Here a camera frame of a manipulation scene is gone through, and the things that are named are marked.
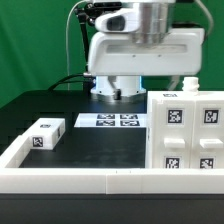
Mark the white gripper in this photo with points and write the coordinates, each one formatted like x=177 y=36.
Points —
x=180 y=53

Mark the white cabinet door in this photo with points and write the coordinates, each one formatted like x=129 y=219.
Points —
x=208 y=135
x=171 y=132

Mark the white cabinet body box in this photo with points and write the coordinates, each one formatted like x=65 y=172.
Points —
x=190 y=91

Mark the white cabinet top block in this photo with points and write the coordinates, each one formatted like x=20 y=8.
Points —
x=45 y=133

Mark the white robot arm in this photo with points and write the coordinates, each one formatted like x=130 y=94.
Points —
x=138 y=40

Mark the white U-shaped fence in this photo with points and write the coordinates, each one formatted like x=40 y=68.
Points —
x=15 y=179

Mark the white marker base plate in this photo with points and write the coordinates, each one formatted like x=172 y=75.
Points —
x=110 y=120

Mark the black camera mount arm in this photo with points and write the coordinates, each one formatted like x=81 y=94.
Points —
x=86 y=15

